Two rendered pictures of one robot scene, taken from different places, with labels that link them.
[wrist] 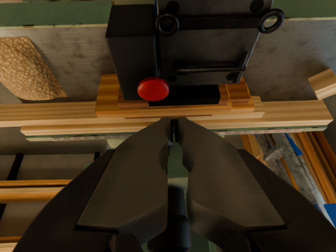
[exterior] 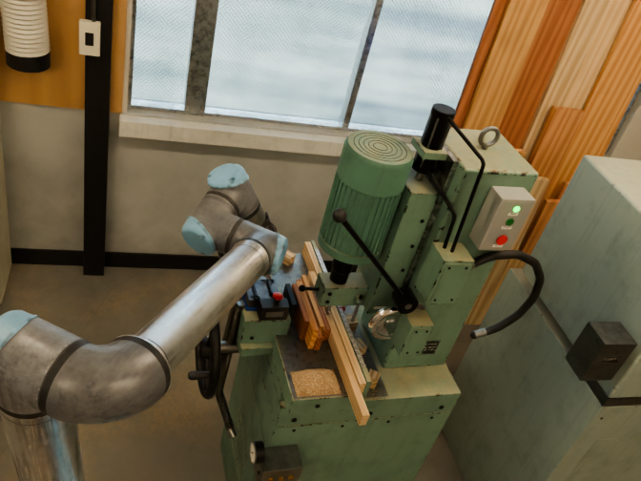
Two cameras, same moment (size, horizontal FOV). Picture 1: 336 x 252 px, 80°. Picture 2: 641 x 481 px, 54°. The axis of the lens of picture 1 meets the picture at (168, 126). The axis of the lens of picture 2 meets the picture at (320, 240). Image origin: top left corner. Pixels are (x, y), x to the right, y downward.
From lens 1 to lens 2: 1.66 m
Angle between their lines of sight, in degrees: 53
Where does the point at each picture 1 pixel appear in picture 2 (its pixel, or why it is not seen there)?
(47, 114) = (344, 372)
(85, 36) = (284, 350)
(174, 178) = (320, 278)
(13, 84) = (317, 377)
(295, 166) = not seen: hidden behind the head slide
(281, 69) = (285, 278)
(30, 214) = not seen: outside the picture
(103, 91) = (309, 337)
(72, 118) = (340, 356)
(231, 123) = not seen: hidden behind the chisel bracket
